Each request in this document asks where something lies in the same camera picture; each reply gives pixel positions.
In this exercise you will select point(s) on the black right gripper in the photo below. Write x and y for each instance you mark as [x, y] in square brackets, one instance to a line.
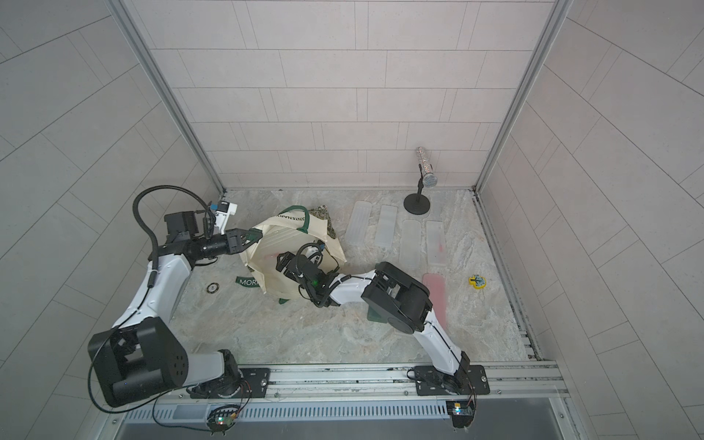
[291, 269]

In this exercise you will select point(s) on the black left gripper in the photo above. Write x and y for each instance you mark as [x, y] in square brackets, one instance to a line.
[233, 242]

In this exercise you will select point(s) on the translucent white pencil case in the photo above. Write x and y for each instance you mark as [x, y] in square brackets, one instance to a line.
[410, 247]
[436, 246]
[386, 227]
[358, 223]
[269, 254]

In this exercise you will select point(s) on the cream canvas tote bag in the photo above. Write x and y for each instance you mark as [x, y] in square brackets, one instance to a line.
[294, 227]

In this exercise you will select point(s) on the dark green pencil case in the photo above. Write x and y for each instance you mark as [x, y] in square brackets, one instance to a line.
[374, 316]

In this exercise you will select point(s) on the translucent pink pencil case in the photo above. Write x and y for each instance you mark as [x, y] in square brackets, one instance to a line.
[437, 287]

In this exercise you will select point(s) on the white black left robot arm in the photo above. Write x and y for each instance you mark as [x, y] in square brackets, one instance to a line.
[139, 358]

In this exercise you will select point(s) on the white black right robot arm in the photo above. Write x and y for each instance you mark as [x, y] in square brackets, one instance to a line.
[401, 302]

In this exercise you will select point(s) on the silver microphone on stand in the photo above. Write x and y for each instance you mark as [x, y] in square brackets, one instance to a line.
[418, 204]

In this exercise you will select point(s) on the yellow tape measure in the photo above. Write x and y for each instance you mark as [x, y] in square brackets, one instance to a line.
[477, 282]

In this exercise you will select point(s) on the left green circuit board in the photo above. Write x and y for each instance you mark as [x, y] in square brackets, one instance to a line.
[222, 418]

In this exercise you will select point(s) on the green circuit board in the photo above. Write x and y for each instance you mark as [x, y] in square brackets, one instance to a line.
[222, 418]
[461, 413]

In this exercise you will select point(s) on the right green circuit board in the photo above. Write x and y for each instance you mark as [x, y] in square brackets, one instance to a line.
[461, 413]

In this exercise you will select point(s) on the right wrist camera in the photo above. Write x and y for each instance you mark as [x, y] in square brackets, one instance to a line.
[314, 250]

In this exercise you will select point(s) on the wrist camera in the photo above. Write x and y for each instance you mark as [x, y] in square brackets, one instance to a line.
[223, 211]
[314, 250]

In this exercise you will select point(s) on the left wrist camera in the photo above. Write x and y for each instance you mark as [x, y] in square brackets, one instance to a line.
[223, 211]

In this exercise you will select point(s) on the aluminium mounting rail frame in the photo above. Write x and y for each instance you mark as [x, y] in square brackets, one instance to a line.
[528, 400]

